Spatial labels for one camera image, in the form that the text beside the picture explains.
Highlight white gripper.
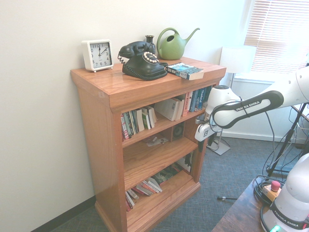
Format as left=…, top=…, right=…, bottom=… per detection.
left=195, top=122, right=219, bottom=153

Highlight blue black paperback book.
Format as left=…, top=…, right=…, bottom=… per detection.
left=165, top=62, right=205, bottom=81

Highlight leaning red white books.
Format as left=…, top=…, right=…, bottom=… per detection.
left=125, top=177, right=163, bottom=212

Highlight black white cover book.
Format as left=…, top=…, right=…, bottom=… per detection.
left=177, top=151, right=194, bottom=174

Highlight small wooden speaker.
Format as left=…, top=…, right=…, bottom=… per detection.
left=172, top=122, right=185, bottom=142

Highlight blue green spine book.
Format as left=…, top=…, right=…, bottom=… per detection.
left=189, top=90, right=200, bottom=113

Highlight cream paperback book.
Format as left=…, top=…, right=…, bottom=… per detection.
left=172, top=95, right=186, bottom=121

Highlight orange spine book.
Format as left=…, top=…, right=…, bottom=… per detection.
left=182, top=91, right=194, bottom=117

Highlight blue Thailand book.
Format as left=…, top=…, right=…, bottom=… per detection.
left=194, top=87, right=213, bottom=112

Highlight camouflage cover large book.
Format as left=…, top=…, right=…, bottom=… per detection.
left=151, top=163, right=183, bottom=186

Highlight loose paper cards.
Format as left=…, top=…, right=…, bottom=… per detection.
left=144, top=136, right=169, bottom=147

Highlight large white cover book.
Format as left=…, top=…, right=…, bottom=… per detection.
left=154, top=98, right=181, bottom=122

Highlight white slim book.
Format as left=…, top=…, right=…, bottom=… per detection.
left=147, top=105, right=158, bottom=129

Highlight green white book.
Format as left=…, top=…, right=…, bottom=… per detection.
left=141, top=107, right=152, bottom=131

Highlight cream page edge book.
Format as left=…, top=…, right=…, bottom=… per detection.
left=135, top=108, right=145, bottom=133

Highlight dark spine book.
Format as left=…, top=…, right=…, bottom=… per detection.
left=126, top=111, right=137, bottom=139

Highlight black tripod stand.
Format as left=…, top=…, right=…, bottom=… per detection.
left=267, top=102, right=309, bottom=177

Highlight red emergency stop button box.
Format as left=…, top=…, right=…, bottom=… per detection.
left=262, top=181, right=282, bottom=200

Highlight red white spine book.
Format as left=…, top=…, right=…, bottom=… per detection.
left=120, top=113, right=128, bottom=142

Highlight white shade floor lamp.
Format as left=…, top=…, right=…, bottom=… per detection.
left=206, top=45, right=257, bottom=156

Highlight green plastic watering can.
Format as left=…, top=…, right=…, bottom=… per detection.
left=156, top=27, right=201, bottom=60

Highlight black rotary telephone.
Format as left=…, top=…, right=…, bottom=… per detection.
left=117, top=41, right=169, bottom=81

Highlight wooden bookshelf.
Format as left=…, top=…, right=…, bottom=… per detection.
left=70, top=57, right=227, bottom=232

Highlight black ceramic vase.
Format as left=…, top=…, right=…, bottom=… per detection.
left=145, top=35, right=156, bottom=56

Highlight white window blinds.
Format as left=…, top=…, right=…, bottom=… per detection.
left=243, top=0, right=309, bottom=73

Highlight white square alarm clock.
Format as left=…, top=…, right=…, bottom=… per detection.
left=81, top=39, right=114, bottom=73

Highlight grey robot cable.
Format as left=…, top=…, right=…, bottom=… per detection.
left=265, top=110, right=278, bottom=171

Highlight black coiled cable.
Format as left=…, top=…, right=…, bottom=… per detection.
left=253, top=175, right=288, bottom=206

